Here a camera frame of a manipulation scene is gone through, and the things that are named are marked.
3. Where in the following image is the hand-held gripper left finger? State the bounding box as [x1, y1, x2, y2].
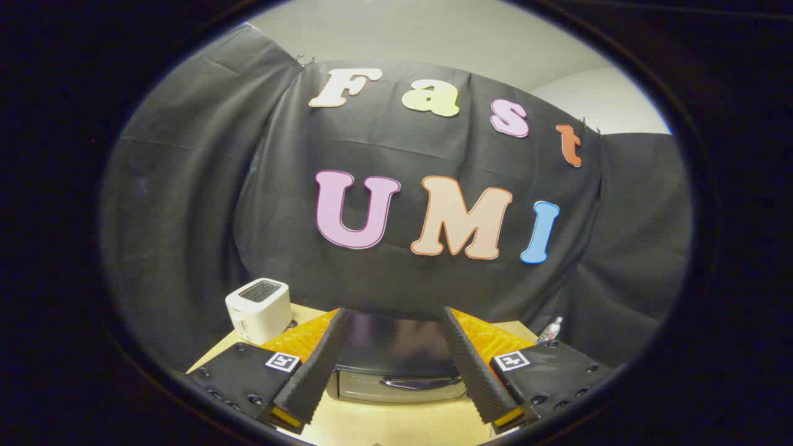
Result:
[186, 308, 354, 434]

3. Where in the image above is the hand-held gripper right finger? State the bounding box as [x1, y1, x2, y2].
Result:
[443, 306, 614, 434]

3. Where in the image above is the black toaster oven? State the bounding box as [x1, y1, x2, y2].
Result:
[328, 310, 468, 404]

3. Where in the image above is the white pop-up toaster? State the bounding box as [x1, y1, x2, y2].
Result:
[225, 278, 292, 346]

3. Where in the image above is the clear bottle with pink label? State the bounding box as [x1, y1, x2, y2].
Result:
[537, 316, 564, 345]

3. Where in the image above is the black backdrop cloth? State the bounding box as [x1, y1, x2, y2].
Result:
[99, 24, 693, 372]

